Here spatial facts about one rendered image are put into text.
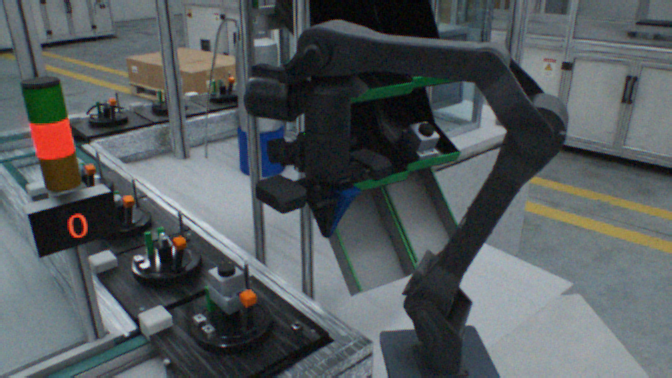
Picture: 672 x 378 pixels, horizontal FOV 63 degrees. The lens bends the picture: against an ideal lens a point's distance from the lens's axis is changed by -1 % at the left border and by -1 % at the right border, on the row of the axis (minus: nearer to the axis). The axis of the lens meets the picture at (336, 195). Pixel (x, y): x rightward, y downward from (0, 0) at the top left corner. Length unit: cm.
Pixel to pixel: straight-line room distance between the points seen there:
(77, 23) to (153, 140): 842
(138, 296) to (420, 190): 61
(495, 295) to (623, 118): 346
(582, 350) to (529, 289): 21
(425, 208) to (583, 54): 355
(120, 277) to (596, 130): 405
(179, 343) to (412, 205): 54
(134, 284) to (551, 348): 83
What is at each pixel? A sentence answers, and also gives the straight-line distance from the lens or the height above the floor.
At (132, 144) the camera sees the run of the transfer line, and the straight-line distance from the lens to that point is 210.
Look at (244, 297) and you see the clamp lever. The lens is 89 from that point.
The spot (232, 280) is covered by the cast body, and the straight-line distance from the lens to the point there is 93.
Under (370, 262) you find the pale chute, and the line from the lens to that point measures 106.
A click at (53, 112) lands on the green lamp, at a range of 84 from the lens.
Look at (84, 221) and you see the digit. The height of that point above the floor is 121.
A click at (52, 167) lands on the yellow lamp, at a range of 87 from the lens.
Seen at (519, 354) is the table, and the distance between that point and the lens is 116.
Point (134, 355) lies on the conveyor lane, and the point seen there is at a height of 93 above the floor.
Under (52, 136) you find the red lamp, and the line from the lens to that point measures 85.
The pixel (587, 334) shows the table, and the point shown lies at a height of 86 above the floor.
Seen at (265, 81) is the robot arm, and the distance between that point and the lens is 69.
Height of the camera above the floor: 159
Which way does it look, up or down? 25 degrees down
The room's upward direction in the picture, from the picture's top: straight up
